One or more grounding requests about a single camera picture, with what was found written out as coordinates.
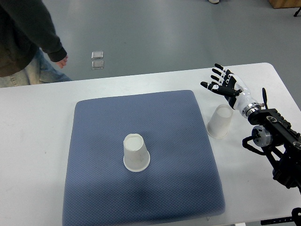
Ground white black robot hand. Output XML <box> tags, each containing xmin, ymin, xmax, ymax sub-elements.
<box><xmin>200</xmin><ymin>63</ymin><xmax>261</xmax><ymax>115</ymax></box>

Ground white paper cup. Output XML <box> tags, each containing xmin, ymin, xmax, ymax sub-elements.
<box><xmin>206</xmin><ymin>105</ymin><xmax>233</xmax><ymax>139</ymax></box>
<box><xmin>123</xmin><ymin>133</ymin><xmax>150</xmax><ymax>172</ymax></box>

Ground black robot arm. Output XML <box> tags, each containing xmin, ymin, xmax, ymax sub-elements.
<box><xmin>201</xmin><ymin>64</ymin><xmax>301</xmax><ymax>189</ymax></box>

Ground person's bare hand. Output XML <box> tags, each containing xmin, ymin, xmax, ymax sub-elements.
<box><xmin>55</xmin><ymin>55</ymin><xmax>68</xmax><ymax>69</ymax></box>

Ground white shoe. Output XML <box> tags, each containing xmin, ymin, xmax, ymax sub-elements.
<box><xmin>208</xmin><ymin>0</ymin><xmax>220</xmax><ymax>4</ymax></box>

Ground wooden furniture corner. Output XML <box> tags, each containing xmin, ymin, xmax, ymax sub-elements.
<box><xmin>268</xmin><ymin>0</ymin><xmax>301</xmax><ymax>9</ymax></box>

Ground black tripod leg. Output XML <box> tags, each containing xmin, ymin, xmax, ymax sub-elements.
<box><xmin>293</xmin><ymin>7</ymin><xmax>301</xmax><ymax>17</ymax></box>

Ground blue square cushion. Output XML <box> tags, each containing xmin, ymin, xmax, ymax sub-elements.
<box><xmin>63</xmin><ymin>90</ymin><xmax>225</xmax><ymax>226</ymax></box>

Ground white paper cup on cushion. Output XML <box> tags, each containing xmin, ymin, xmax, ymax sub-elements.
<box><xmin>123</xmin><ymin>133</ymin><xmax>150</xmax><ymax>172</ymax></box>

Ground upper metal floor plate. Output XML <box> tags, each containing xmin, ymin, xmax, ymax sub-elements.
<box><xmin>91</xmin><ymin>50</ymin><xmax>104</xmax><ymax>59</ymax></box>

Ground black table control panel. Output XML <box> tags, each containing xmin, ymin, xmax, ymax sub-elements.
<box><xmin>261</xmin><ymin>208</ymin><xmax>301</xmax><ymax>226</ymax></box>

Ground person in dark jacket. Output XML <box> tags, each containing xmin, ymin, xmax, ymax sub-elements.
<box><xmin>0</xmin><ymin>0</ymin><xmax>71</xmax><ymax>88</ymax></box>

